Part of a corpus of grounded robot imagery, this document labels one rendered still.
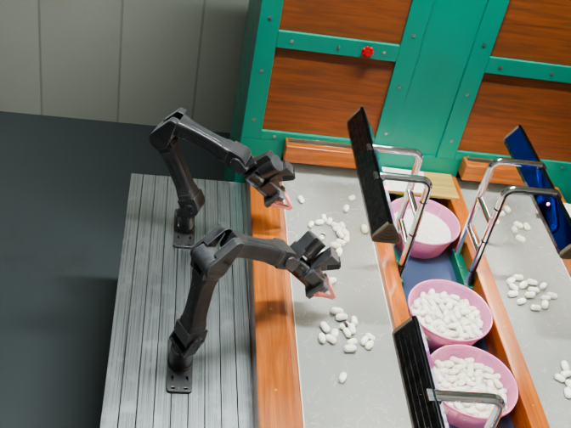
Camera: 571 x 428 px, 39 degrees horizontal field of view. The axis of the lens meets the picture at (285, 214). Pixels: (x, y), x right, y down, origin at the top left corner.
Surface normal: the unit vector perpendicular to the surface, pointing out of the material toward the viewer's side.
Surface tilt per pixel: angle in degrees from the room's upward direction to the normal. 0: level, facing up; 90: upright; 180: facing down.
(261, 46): 90
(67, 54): 90
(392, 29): 90
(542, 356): 0
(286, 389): 0
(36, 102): 90
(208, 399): 0
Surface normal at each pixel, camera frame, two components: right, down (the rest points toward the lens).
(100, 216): 0.16, -0.78
